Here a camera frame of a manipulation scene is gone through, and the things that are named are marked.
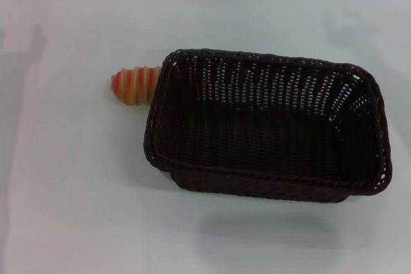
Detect black woven rectangular basket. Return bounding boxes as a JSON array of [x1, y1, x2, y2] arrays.
[[139, 47, 394, 205]]

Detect orange striped bread loaf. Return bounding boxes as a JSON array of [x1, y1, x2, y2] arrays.
[[110, 65, 161, 108]]

